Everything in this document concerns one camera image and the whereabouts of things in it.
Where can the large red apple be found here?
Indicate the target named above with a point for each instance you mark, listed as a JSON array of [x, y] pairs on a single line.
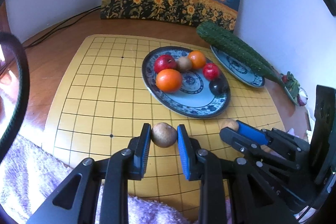
[[165, 63]]

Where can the purple fluffy towel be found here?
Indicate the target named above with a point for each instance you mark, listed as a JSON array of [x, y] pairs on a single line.
[[26, 174]]

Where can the green cucumber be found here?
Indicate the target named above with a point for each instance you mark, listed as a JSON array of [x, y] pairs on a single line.
[[271, 69], [231, 45]]

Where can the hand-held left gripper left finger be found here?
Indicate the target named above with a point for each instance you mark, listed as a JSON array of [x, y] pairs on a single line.
[[143, 153]]

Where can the small orange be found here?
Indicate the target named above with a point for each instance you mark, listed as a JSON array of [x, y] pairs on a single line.
[[197, 60]]

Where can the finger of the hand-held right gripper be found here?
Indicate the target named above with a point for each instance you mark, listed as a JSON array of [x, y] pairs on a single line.
[[252, 132], [236, 140]]

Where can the yellow grid game board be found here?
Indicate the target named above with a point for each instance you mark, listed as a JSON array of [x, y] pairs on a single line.
[[105, 108]]

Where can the blue patterned porcelain plate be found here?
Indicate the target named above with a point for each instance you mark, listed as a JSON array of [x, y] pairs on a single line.
[[236, 66], [194, 100]]

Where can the green leafy vegetable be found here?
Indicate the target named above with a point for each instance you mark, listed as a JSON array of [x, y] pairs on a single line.
[[292, 85]]

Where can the brown round fruit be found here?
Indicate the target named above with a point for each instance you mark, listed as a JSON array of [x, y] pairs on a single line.
[[183, 64], [163, 134], [227, 124]]

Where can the white dish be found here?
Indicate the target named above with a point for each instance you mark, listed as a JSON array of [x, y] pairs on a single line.
[[292, 96]]

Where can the small red apple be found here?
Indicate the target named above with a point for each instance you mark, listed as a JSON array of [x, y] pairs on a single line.
[[211, 71]]

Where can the large orange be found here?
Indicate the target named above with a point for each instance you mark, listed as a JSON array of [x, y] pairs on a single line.
[[169, 80]]

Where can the purple vegetable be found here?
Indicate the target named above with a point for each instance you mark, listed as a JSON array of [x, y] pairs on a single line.
[[302, 100]]

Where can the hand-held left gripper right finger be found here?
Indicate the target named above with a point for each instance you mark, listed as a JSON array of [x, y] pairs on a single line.
[[185, 153]]

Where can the dark purple plum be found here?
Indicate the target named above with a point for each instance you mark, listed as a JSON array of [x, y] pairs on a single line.
[[218, 86]]

